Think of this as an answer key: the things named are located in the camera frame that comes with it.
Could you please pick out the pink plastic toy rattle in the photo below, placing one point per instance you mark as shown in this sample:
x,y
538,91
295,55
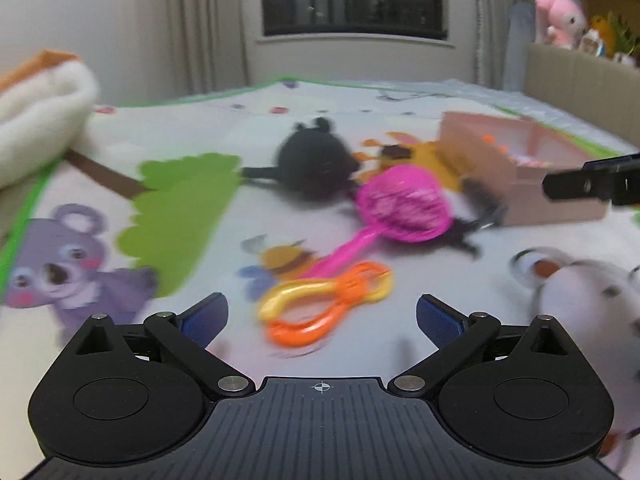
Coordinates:
x,y
400,205

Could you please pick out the printed animal play mat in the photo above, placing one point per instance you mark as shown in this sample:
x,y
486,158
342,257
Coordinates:
x,y
200,240

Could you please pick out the white orange fleece blanket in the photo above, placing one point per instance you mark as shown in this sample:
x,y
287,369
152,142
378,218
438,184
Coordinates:
x,y
40,115

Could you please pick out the small black toy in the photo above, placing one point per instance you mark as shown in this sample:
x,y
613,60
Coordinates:
x,y
475,210

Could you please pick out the cardboard box of toys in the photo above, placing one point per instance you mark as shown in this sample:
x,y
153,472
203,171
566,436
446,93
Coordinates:
x,y
570,85

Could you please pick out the pink cardboard box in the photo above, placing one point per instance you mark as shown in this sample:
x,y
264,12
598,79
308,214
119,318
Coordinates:
x,y
505,160

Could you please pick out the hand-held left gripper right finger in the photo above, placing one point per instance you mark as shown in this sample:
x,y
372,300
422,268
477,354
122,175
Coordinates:
x,y
440,319

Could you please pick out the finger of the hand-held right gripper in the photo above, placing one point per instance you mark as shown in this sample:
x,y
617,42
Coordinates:
x,y
617,161
585,185

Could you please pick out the yellow green toy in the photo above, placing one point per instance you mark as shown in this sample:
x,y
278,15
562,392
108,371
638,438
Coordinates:
x,y
612,35

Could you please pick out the pink plush toy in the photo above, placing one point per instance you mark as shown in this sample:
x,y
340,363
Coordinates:
x,y
562,17

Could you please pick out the white spotted plush dog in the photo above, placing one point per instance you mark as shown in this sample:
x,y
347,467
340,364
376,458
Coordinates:
x,y
585,305

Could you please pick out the black round plush toy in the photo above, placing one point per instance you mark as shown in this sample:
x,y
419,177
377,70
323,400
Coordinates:
x,y
312,160

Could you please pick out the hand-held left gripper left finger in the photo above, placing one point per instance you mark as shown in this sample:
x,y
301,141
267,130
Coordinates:
x,y
204,319

